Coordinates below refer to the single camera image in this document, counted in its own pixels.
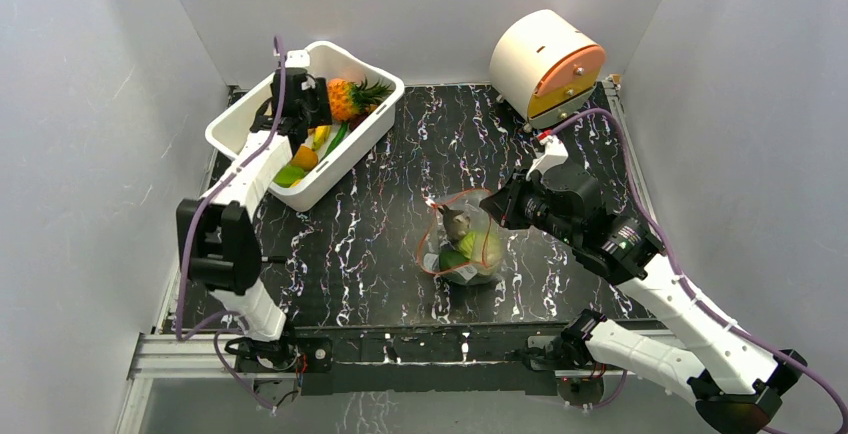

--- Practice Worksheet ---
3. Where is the grey toy fish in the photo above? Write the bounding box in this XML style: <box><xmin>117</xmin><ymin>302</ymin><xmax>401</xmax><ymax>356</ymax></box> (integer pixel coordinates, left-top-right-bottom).
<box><xmin>438</xmin><ymin>205</ymin><xmax>471</xmax><ymax>244</ymax></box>

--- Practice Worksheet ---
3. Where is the light green toy cabbage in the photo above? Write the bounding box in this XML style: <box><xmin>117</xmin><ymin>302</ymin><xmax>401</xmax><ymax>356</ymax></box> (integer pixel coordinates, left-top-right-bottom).
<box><xmin>455</xmin><ymin>231</ymin><xmax>503</xmax><ymax>281</ymax></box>

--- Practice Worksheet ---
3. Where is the clear zip bag orange zipper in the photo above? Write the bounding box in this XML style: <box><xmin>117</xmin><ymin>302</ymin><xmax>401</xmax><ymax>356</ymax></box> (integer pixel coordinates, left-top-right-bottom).
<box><xmin>415</xmin><ymin>188</ymin><xmax>504</xmax><ymax>286</ymax></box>

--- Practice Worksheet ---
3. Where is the dark green toy avocado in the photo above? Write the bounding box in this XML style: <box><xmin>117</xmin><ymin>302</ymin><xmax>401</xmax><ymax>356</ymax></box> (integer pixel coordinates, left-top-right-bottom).
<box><xmin>438</xmin><ymin>249</ymin><xmax>469</xmax><ymax>273</ymax></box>

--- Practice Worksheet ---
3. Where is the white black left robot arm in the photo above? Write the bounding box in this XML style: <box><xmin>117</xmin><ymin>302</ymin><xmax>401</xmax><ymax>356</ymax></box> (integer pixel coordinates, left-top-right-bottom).
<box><xmin>176</xmin><ymin>68</ymin><xmax>331</xmax><ymax>371</ymax></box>

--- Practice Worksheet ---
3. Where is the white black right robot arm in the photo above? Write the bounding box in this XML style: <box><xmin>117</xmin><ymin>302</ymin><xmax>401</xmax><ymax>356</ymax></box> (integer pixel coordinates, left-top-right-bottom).
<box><xmin>480</xmin><ymin>160</ymin><xmax>800</xmax><ymax>433</ymax></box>

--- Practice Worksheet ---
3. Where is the yellow toy banana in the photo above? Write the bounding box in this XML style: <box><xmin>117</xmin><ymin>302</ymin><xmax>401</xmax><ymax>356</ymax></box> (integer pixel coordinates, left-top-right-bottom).
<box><xmin>312</xmin><ymin>125</ymin><xmax>332</xmax><ymax>151</ymax></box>

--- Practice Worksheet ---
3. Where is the orange toy pineapple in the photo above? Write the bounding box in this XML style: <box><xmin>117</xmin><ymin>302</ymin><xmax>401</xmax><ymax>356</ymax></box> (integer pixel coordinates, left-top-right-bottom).
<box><xmin>327</xmin><ymin>78</ymin><xmax>392</xmax><ymax>123</ymax></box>

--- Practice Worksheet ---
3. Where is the green toy chili pepper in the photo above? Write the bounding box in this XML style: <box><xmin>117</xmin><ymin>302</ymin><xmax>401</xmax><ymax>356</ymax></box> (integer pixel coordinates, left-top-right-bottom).
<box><xmin>323</xmin><ymin>122</ymin><xmax>349</xmax><ymax>158</ymax></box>

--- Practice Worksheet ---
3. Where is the orange toy orange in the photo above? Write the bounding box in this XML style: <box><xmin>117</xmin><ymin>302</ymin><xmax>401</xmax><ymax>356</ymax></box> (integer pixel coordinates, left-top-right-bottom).
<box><xmin>290</xmin><ymin>145</ymin><xmax>319</xmax><ymax>172</ymax></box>

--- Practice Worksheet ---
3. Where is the bright green toy lime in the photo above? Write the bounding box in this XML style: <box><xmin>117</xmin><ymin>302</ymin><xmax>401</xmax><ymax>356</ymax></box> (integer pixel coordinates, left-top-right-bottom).
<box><xmin>273</xmin><ymin>165</ymin><xmax>308</xmax><ymax>188</ymax></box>

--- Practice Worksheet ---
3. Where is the white plastic bin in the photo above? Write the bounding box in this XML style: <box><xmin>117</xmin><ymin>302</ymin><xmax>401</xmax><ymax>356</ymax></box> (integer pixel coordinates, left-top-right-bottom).
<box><xmin>205</xmin><ymin>41</ymin><xmax>405</xmax><ymax>212</ymax></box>

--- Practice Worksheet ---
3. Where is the cream round drum orange face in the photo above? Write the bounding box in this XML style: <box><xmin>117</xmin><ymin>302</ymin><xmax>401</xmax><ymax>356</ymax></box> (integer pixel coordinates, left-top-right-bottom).
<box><xmin>489</xmin><ymin>9</ymin><xmax>607</xmax><ymax>132</ymax></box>

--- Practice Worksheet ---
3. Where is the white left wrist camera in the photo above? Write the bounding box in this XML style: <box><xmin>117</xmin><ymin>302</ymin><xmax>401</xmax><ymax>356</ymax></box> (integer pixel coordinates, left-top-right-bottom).
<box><xmin>284</xmin><ymin>49</ymin><xmax>311</xmax><ymax>70</ymax></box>

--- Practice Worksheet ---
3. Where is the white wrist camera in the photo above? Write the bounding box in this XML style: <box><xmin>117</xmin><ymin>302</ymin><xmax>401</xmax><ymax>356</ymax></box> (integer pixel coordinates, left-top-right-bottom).
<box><xmin>525</xmin><ymin>130</ymin><xmax>569</xmax><ymax>180</ymax></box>
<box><xmin>284</xmin><ymin>49</ymin><xmax>311</xmax><ymax>70</ymax></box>

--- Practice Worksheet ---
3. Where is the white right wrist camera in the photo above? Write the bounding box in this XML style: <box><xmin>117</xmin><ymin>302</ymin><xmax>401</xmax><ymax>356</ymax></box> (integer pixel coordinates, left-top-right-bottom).
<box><xmin>525</xmin><ymin>130</ymin><xmax>569</xmax><ymax>180</ymax></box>

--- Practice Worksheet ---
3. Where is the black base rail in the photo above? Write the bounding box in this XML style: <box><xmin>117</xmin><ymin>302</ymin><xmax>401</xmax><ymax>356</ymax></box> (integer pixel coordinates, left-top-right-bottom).
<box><xmin>129</xmin><ymin>321</ymin><xmax>664</xmax><ymax>412</ymax></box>

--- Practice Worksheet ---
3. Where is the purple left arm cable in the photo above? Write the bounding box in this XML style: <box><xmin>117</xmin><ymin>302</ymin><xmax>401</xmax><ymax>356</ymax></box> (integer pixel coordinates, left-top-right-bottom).
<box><xmin>174</xmin><ymin>35</ymin><xmax>289</xmax><ymax>412</ymax></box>

